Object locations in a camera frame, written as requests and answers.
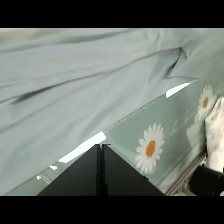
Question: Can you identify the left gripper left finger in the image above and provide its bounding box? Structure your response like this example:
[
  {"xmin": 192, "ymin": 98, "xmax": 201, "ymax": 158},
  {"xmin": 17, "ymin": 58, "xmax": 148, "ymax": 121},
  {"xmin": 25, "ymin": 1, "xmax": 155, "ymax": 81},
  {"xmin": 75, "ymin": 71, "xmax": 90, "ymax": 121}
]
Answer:
[{"xmin": 38, "ymin": 143, "xmax": 101, "ymax": 197}]

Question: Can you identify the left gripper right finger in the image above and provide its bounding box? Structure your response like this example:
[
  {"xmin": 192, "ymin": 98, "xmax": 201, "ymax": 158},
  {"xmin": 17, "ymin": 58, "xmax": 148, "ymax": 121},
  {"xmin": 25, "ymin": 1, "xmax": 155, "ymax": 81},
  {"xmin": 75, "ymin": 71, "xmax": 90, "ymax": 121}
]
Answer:
[{"xmin": 100, "ymin": 143, "xmax": 165, "ymax": 197}]

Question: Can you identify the light grey-blue shirt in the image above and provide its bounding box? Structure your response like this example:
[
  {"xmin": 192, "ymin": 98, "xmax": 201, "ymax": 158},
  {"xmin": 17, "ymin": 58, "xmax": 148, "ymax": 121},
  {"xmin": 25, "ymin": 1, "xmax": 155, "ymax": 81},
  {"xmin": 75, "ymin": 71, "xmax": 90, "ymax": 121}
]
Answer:
[{"xmin": 0, "ymin": 28, "xmax": 224, "ymax": 196}]

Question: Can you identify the white garment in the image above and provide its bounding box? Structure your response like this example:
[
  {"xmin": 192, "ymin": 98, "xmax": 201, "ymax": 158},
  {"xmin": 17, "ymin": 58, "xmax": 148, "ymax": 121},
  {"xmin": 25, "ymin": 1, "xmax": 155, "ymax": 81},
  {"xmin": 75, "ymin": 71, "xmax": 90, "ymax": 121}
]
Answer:
[{"xmin": 203, "ymin": 96, "xmax": 224, "ymax": 174}]

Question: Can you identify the silver frame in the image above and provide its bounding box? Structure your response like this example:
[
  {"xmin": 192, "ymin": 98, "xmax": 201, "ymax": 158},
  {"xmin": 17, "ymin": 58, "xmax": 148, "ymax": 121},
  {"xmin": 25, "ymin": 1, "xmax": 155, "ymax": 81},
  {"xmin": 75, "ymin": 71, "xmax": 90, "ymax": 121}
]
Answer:
[{"xmin": 164, "ymin": 151, "xmax": 208, "ymax": 197}]

